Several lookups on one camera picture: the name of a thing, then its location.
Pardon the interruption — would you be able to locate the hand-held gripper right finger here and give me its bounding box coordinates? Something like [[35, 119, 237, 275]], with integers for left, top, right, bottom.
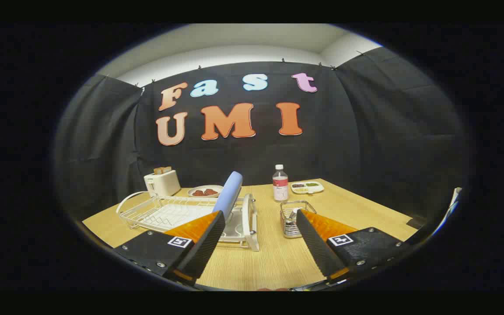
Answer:
[[296, 209, 410, 280]]

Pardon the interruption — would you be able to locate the white plate with meat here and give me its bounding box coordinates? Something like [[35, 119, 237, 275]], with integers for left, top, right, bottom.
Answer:
[[187, 185, 224, 198]]

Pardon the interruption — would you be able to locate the white divided food tray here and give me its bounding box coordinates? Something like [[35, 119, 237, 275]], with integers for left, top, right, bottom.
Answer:
[[290, 181, 325, 195]]

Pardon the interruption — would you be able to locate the metal wire basket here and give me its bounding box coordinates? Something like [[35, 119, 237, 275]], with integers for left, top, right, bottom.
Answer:
[[280, 200, 317, 239]]

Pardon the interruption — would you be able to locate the blue plate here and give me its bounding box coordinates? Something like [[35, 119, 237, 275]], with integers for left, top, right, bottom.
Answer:
[[212, 171, 244, 220]]

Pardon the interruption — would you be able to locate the white toaster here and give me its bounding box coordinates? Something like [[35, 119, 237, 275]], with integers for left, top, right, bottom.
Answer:
[[143, 170, 182, 198]]

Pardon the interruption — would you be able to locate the clear bottle red label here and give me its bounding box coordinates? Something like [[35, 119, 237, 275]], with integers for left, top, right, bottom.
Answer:
[[272, 164, 289, 202]]

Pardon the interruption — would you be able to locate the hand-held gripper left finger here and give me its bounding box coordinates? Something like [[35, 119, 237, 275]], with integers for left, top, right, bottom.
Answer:
[[113, 210, 226, 287]]

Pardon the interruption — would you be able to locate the black backdrop cloth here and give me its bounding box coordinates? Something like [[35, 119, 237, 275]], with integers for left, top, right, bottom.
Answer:
[[53, 47, 469, 224]]

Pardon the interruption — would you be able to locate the white wire dish rack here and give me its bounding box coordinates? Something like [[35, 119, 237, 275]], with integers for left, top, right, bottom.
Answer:
[[116, 191, 260, 252]]

